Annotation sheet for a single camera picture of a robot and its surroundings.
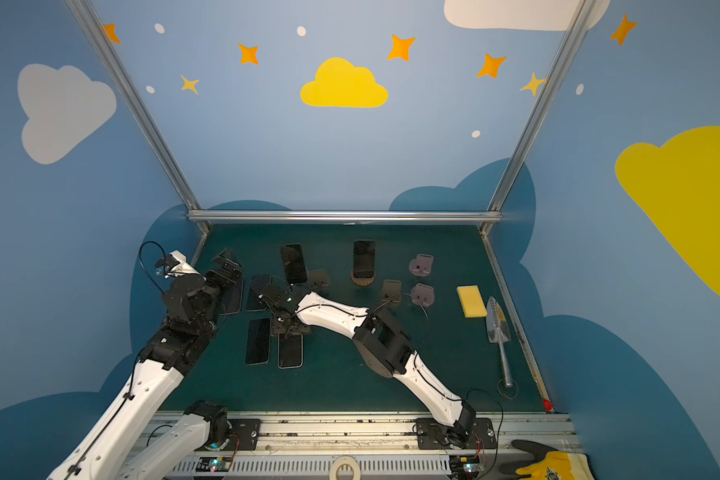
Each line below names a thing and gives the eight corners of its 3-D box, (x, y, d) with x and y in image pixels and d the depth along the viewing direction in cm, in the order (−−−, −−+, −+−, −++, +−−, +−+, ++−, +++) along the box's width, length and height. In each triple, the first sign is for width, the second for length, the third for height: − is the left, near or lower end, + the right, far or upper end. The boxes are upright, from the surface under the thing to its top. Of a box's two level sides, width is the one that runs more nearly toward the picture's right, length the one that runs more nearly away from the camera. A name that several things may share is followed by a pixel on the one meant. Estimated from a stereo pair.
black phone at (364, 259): (354, 282, 107) (354, 250, 93) (355, 271, 110) (354, 239, 96) (372, 282, 107) (374, 251, 93) (372, 271, 110) (374, 239, 96)
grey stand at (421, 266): (410, 276, 110) (414, 260, 102) (409, 268, 112) (413, 252, 105) (429, 276, 110) (434, 260, 102) (427, 268, 112) (432, 252, 105)
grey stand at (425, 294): (412, 298, 102) (415, 284, 96) (416, 293, 103) (420, 279, 97) (428, 309, 99) (433, 296, 93) (432, 304, 100) (437, 290, 94)
